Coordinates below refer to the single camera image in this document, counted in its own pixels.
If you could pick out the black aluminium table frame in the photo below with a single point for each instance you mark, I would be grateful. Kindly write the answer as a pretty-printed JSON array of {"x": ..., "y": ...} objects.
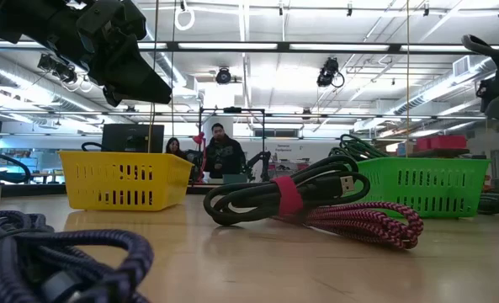
[{"x": 22, "y": 190}]

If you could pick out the black monitor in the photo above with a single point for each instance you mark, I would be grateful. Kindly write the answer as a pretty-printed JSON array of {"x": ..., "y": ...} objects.
[{"x": 118, "y": 136}]

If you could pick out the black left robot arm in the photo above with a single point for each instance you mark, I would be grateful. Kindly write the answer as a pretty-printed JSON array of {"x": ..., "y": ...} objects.
[{"x": 22, "y": 21}]

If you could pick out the black background robot arm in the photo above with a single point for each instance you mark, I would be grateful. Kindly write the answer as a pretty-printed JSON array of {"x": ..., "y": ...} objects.
[{"x": 263, "y": 157}]

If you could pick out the black ceiling camera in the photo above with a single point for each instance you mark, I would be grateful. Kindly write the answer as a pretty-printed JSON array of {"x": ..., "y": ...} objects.
[
  {"x": 328, "y": 71},
  {"x": 57, "y": 67},
  {"x": 223, "y": 76}
]

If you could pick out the person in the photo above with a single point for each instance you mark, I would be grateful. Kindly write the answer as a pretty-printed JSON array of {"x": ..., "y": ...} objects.
[
  {"x": 224, "y": 155},
  {"x": 174, "y": 146}
]

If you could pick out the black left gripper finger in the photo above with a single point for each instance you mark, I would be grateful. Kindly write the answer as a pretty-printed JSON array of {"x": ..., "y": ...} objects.
[
  {"x": 112, "y": 97},
  {"x": 135, "y": 80}
]

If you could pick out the red storage boxes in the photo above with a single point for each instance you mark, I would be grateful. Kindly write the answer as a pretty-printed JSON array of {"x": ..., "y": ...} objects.
[{"x": 440, "y": 142}]

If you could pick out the yellow plastic basket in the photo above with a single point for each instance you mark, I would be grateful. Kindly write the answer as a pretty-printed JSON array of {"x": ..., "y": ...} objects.
[{"x": 85, "y": 160}]

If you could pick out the green plastic basket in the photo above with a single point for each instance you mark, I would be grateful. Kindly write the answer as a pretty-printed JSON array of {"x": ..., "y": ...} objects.
[{"x": 421, "y": 162}]

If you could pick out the red desk lamp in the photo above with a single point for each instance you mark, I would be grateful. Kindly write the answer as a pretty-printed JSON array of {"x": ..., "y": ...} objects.
[{"x": 198, "y": 138}]

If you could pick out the black overhead bar with lights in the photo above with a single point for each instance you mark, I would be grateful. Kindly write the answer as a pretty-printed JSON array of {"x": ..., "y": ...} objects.
[{"x": 287, "y": 46}]

